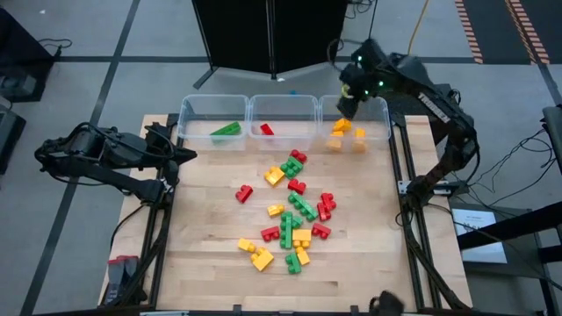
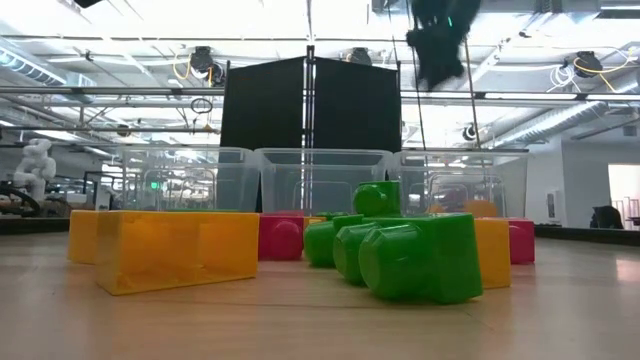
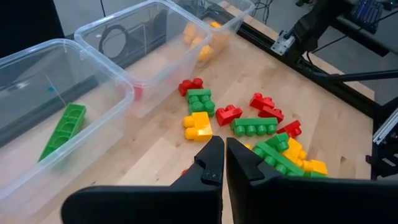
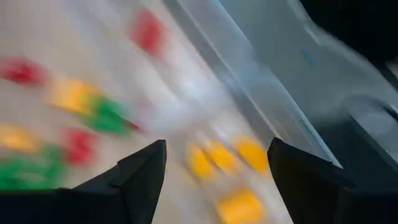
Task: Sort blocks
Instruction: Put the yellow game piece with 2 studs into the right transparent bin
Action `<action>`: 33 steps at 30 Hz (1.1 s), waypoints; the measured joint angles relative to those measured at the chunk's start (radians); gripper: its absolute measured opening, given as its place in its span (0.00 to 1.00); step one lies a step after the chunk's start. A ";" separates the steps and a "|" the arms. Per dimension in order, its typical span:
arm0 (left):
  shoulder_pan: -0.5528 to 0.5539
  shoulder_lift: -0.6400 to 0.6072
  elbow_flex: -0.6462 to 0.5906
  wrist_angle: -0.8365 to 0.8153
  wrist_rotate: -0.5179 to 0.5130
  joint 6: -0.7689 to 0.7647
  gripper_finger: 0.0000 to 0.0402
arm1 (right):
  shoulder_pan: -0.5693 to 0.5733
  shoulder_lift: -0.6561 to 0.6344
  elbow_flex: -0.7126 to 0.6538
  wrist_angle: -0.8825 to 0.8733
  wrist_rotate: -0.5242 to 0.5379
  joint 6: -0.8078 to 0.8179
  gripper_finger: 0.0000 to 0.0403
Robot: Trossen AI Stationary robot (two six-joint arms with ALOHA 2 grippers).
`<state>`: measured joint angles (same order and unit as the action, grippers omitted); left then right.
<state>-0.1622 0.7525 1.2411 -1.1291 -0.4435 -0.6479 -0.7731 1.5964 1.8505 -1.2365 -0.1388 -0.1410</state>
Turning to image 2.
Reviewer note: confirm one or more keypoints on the black office chair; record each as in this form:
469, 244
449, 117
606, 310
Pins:
606, 218

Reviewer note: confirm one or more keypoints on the silver ventilation duct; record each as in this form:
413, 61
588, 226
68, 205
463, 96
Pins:
560, 122
25, 65

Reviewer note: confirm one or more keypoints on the long green building block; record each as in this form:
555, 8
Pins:
320, 245

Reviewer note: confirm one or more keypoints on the large yellow building block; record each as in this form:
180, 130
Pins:
175, 250

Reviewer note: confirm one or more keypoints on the red toy building block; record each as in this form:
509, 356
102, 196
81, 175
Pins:
280, 240
522, 242

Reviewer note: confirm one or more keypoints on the black divider panel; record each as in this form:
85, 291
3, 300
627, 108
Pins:
262, 105
357, 105

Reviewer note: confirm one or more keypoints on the clear plastic bin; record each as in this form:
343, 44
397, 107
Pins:
280, 180
515, 185
175, 170

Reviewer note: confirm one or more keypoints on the yellow toy building block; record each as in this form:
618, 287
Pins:
494, 255
82, 237
436, 209
314, 221

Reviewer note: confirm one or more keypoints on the white wall box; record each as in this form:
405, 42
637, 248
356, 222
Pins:
550, 205

